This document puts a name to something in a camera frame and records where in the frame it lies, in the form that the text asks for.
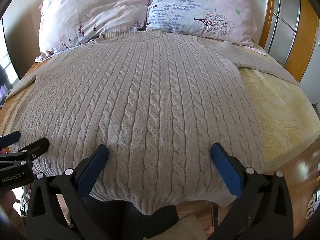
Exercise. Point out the wooden headboard shelf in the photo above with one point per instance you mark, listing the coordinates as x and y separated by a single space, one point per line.
300 37

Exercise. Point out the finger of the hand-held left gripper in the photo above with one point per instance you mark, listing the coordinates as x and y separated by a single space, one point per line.
10 138
35 148

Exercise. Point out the pink floral pillow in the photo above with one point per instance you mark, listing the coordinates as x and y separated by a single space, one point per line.
95 12

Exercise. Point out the bright window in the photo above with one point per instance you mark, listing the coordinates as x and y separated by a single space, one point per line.
6 75

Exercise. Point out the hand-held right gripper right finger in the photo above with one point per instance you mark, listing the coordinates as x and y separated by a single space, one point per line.
226 170

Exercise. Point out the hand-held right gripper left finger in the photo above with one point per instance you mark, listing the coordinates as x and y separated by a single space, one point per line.
92 170

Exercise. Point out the blue tree print pillow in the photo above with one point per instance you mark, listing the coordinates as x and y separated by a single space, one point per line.
200 7

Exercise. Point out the yellow patterned bed sheet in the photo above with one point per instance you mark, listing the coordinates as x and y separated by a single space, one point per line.
280 110

